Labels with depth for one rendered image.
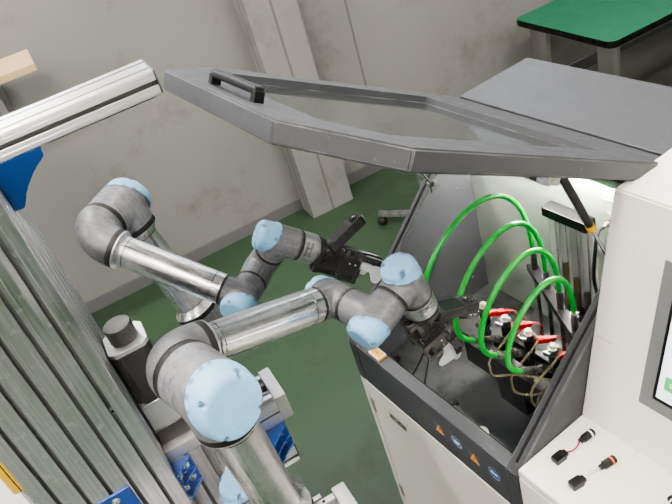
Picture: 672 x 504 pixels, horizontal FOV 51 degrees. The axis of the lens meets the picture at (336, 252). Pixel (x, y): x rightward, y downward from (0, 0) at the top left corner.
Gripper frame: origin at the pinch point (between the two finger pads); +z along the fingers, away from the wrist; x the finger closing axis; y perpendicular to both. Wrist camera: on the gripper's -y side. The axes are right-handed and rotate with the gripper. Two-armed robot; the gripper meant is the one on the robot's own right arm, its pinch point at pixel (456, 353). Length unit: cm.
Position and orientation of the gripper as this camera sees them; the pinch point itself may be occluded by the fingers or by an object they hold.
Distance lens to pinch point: 164.5
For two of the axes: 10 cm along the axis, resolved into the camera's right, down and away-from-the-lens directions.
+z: 4.0, 6.3, 6.6
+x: 5.2, 4.4, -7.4
